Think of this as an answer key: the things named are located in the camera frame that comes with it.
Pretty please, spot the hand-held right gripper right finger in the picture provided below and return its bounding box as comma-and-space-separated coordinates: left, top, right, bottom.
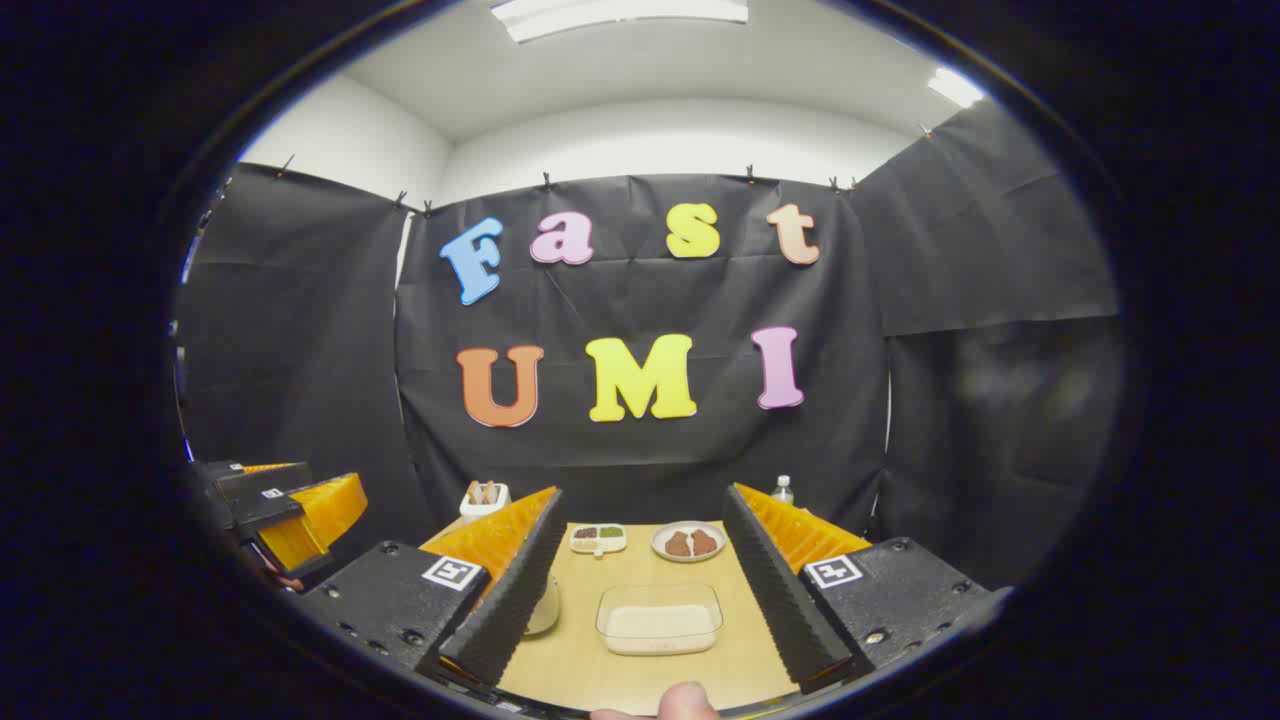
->
721, 483, 1003, 694

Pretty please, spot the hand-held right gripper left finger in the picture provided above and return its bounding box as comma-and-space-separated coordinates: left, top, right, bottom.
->
298, 486, 569, 689

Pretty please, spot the black and cream rice cooker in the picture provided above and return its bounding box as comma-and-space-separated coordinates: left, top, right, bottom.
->
522, 575, 562, 637

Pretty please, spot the clear rice container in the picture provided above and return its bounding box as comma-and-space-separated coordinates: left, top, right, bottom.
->
596, 583, 724, 657

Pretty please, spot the white rice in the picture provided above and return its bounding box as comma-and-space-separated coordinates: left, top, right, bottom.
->
607, 605, 713, 646

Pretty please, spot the white utensil box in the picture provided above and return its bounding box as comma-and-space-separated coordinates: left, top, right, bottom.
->
459, 481, 511, 523

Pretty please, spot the white divided bean dish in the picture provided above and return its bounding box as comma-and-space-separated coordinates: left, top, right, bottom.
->
569, 524, 628, 557

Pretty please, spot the round white plate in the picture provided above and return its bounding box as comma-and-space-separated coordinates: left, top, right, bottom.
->
650, 521, 727, 564

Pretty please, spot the small ceiling light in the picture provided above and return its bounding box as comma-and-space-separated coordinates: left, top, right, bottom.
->
927, 66, 986, 109

